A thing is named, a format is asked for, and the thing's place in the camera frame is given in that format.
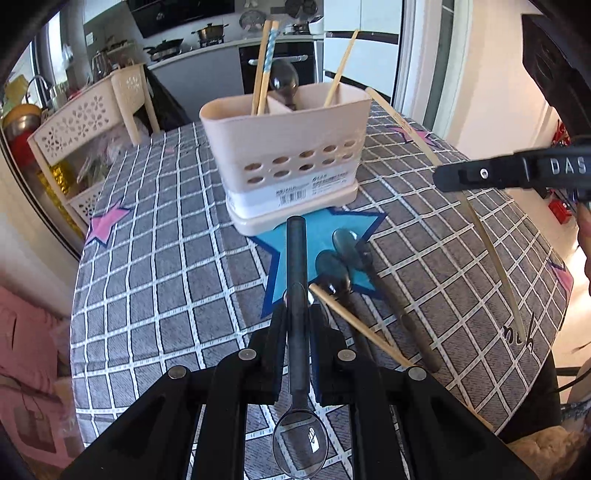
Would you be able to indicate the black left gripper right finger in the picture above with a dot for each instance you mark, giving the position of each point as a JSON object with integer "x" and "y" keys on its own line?
{"x": 404, "y": 424}

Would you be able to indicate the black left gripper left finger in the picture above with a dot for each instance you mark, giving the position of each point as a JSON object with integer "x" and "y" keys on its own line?
{"x": 191, "y": 424}

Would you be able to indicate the clear spoon dark handle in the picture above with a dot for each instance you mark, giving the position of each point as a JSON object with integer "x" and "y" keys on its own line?
{"x": 300, "y": 443}

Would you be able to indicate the plain bamboo chopstick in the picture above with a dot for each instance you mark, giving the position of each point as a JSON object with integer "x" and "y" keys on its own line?
{"x": 342, "y": 65}

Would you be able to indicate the blue patterned chopstick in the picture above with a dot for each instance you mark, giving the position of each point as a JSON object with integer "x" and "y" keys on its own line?
{"x": 266, "y": 64}
{"x": 259, "y": 67}

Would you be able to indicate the person's right hand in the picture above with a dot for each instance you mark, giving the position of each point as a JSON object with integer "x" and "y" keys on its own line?
{"x": 584, "y": 237}

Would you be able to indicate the grey checkered tablecloth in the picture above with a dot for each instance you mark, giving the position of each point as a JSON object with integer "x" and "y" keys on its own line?
{"x": 166, "y": 280}

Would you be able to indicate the long bamboo strip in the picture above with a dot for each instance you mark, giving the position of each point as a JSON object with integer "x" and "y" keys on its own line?
{"x": 520, "y": 334}

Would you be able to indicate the white refrigerator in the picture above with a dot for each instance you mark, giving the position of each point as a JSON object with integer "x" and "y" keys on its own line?
{"x": 373, "y": 61}

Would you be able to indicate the beige plastic utensil holder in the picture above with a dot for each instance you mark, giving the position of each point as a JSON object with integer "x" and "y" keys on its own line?
{"x": 287, "y": 162}

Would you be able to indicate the spoon in holder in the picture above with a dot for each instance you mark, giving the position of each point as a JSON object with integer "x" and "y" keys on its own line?
{"x": 284, "y": 80}

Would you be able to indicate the black bag hanging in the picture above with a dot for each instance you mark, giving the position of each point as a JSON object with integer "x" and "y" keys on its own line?
{"x": 169, "y": 113}

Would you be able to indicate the beige perforated storage rack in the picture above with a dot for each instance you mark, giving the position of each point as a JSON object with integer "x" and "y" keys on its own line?
{"x": 107, "y": 103}

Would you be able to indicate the brass cooking pot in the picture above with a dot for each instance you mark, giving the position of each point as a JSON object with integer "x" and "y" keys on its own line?
{"x": 211, "y": 33}

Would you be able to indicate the black wok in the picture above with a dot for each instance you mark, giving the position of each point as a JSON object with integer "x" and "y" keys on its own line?
{"x": 164, "y": 50}

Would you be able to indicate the black range hood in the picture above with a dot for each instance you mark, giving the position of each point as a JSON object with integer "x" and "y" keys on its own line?
{"x": 153, "y": 16}

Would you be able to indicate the black camera box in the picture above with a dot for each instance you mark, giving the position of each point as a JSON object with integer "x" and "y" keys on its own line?
{"x": 556, "y": 55}

